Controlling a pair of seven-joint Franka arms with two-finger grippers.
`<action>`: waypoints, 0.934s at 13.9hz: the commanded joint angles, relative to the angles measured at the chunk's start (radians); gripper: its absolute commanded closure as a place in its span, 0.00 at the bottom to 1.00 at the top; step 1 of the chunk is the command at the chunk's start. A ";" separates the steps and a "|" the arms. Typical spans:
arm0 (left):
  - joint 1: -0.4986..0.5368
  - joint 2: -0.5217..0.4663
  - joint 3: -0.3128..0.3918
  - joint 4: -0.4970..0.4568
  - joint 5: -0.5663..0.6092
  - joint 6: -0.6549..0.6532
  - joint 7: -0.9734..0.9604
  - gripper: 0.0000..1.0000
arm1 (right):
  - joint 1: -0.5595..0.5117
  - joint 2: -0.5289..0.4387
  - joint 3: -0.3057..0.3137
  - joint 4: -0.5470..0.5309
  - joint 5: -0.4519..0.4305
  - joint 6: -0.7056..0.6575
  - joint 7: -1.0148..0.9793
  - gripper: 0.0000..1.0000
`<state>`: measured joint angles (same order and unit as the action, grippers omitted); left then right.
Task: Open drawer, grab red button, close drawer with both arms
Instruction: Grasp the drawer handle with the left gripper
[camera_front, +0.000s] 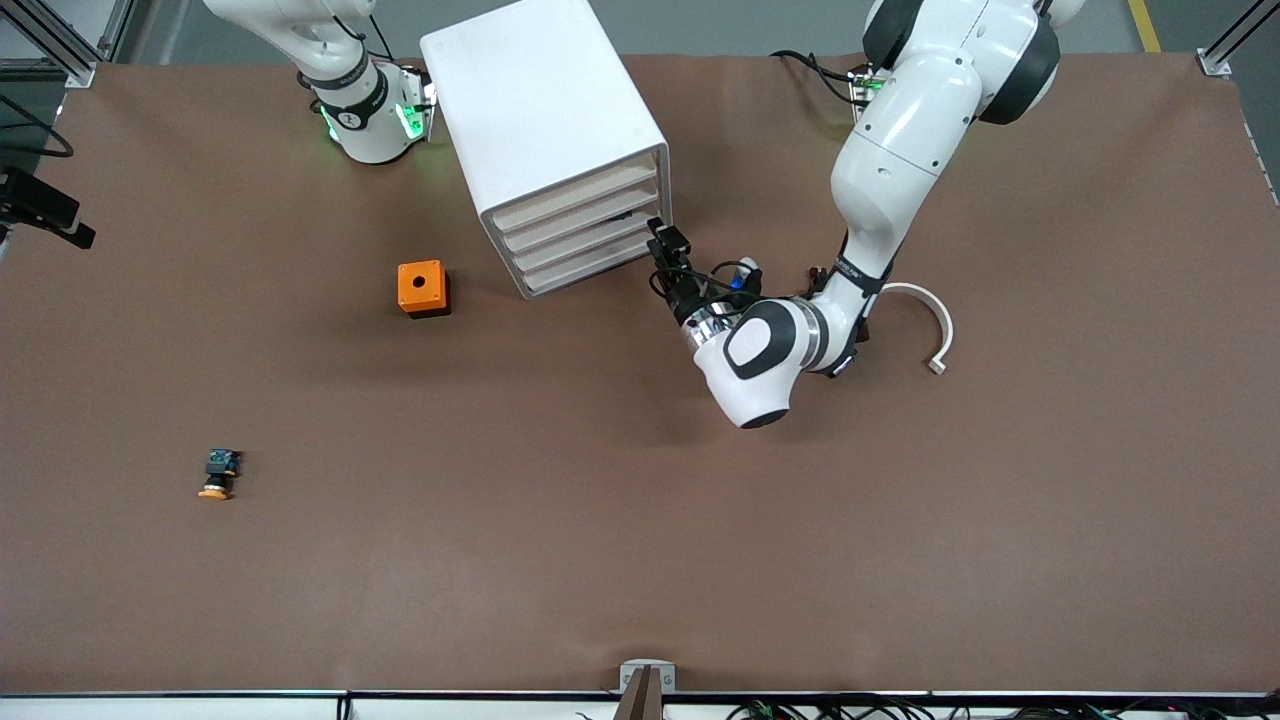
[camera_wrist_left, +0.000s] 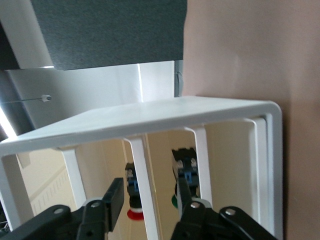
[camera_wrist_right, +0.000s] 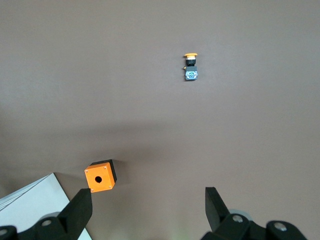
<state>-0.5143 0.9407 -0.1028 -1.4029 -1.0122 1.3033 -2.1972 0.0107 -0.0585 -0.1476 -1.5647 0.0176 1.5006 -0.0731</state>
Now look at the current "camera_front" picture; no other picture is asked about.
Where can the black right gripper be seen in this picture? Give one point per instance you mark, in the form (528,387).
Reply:
(42,201)

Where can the white drawer cabinet housing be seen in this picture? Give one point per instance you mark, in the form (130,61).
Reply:
(540,100)

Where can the white curved bracket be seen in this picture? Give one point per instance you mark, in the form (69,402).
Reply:
(942,320)

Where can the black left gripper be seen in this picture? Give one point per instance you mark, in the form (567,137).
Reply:
(683,294)

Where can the yellow push button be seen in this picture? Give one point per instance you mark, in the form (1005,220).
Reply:
(220,470)

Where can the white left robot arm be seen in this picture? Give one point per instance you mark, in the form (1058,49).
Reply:
(900,130)

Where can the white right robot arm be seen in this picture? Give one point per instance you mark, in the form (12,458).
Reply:
(365,120)

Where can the orange box with hole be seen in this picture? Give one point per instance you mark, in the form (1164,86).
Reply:
(420,285)

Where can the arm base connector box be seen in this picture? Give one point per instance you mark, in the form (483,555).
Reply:
(415,115)
(862,85)

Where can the brown table cover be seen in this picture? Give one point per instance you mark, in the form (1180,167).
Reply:
(600,500)

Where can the white cabinet drawer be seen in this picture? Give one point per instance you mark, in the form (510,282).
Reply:
(585,212)

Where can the grey metal edge bracket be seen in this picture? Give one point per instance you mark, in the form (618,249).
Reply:
(648,668)

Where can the white table edge rail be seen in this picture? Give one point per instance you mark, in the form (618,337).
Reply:
(200,708)

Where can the brown vertical post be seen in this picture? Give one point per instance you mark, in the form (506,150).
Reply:
(640,700)

